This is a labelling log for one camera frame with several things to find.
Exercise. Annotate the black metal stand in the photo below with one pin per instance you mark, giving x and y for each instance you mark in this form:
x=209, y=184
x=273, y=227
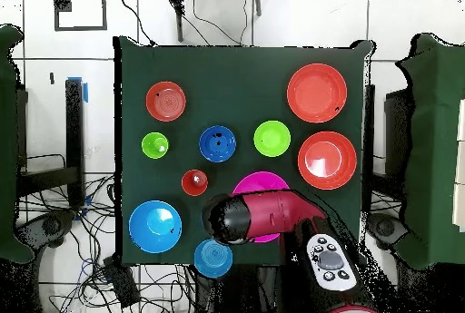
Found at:
x=179, y=19

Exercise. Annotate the orange cup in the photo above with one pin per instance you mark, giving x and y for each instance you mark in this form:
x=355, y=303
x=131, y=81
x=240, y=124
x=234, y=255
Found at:
x=194, y=182

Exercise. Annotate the small light blue bowl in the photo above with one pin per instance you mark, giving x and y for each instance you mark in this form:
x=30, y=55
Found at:
x=213, y=260

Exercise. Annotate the black power box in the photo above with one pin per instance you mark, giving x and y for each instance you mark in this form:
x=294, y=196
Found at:
x=121, y=284

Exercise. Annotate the large orange bowl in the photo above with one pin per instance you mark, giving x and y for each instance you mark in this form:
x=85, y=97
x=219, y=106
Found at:
x=327, y=160
x=317, y=92

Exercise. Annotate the neighbouring green cloth table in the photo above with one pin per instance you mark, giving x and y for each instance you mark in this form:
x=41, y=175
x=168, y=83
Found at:
x=9, y=146
x=436, y=146

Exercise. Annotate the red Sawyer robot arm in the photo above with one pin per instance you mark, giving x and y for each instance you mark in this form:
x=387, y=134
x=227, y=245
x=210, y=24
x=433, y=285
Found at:
x=276, y=211

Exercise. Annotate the small orange bowl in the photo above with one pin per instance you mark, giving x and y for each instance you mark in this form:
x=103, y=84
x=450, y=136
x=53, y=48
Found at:
x=165, y=101

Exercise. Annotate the large light blue bowl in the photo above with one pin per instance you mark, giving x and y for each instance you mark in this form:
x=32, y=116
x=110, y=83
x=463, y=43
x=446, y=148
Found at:
x=155, y=226

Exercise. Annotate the green bowl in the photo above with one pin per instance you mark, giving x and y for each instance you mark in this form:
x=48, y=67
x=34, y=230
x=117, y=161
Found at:
x=271, y=138

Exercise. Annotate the large pink bowl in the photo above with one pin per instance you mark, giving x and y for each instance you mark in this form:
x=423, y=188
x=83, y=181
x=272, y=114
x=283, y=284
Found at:
x=259, y=182

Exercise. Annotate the dark blue bowl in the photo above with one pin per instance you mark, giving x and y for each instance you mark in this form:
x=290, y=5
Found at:
x=218, y=149

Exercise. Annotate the green cup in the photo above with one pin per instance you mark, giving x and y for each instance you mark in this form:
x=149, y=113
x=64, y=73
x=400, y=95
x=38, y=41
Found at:
x=154, y=145

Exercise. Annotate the dark grey floor base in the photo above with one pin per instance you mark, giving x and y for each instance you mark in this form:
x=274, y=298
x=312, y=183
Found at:
x=385, y=229
x=51, y=226

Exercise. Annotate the black table frame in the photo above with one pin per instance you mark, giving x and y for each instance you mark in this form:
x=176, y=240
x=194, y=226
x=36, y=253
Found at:
x=368, y=128
x=74, y=128

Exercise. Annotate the dark green tablecloth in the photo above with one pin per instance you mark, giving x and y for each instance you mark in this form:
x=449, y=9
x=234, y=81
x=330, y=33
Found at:
x=232, y=73

